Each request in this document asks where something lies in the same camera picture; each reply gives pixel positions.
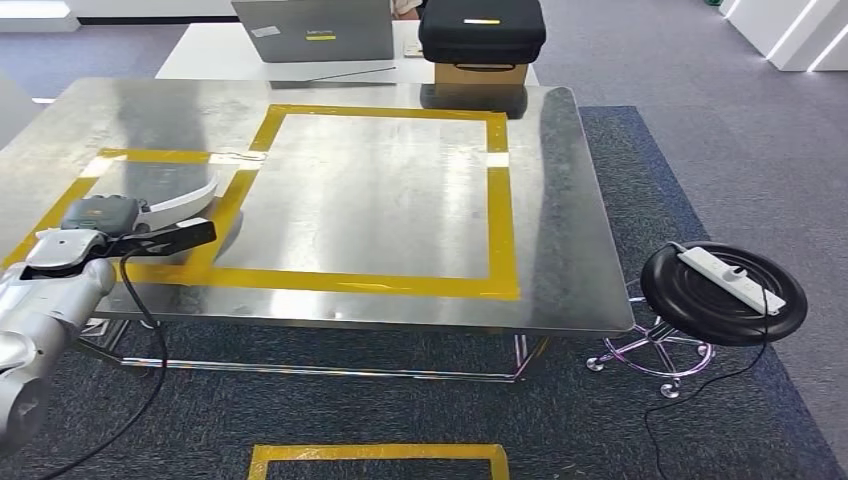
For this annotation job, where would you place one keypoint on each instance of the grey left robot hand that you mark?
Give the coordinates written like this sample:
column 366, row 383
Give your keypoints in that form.
column 99, row 215

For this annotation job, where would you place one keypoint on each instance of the white curved panel part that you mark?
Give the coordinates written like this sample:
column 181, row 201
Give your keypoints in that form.
column 192, row 199

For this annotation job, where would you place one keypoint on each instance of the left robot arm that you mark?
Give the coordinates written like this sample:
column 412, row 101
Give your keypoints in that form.
column 46, row 298

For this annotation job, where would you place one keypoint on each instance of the steel workbench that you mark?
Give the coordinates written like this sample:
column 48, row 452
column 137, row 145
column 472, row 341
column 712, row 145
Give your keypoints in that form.
column 364, row 199

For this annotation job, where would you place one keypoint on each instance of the white tape patch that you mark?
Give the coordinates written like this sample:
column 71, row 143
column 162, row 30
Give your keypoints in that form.
column 232, row 159
column 102, row 167
column 497, row 160

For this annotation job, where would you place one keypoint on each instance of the small yellow tape rectangle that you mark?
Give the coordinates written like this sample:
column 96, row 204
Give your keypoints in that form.
column 152, row 156

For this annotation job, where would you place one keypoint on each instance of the white desk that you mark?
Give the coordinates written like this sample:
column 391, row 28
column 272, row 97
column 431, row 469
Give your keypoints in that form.
column 212, row 63

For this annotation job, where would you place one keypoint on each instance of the grey laptop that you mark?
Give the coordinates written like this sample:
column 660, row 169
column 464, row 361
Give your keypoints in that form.
column 311, row 30

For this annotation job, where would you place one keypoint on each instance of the small white card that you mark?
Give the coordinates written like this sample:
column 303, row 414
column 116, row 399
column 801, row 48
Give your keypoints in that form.
column 413, row 49

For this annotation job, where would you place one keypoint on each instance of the person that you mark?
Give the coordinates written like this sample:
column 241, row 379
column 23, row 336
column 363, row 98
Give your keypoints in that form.
column 405, row 8

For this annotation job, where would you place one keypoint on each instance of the large yellow tape rectangle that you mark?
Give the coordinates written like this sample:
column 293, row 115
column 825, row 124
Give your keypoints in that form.
column 503, row 232

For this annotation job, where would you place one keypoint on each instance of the cardboard box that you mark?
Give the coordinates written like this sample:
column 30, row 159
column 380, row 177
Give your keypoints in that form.
column 480, row 74

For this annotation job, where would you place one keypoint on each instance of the black carrying case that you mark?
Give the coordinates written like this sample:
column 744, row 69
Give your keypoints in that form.
column 480, row 36

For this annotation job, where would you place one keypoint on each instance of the black round stool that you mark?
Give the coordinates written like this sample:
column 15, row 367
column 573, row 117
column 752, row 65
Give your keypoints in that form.
column 696, row 301

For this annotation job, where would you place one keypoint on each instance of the white power strip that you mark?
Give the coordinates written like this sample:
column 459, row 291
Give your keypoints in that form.
column 729, row 278

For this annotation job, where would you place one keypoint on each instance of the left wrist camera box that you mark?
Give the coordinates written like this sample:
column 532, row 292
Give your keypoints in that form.
column 172, row 238

